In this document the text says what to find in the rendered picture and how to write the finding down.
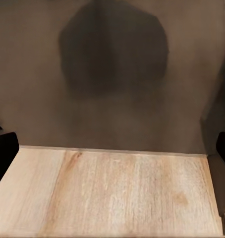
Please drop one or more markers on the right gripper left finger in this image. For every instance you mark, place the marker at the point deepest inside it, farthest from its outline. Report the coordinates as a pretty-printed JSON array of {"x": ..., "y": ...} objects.
[{"x": 9, "y": 148}]

